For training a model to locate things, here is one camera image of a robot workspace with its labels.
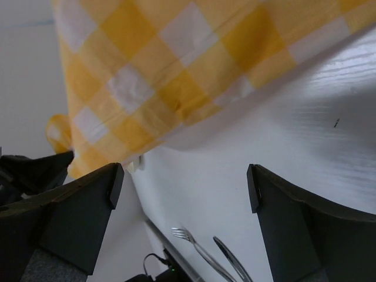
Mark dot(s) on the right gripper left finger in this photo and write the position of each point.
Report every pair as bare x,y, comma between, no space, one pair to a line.
57,235

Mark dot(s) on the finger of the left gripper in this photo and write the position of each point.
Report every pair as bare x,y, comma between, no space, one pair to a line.
22,175

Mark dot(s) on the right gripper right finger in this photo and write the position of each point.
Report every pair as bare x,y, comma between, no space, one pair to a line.
308,237

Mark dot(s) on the yellow white checkered cloth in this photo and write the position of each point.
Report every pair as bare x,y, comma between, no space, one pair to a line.
138,71

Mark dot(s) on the silver table knife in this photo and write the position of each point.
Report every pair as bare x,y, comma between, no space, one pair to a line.
233,260

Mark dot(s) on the silver fork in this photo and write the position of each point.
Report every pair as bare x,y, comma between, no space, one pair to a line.
183,233

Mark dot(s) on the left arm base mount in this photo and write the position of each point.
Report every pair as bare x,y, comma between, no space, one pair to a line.
162,268

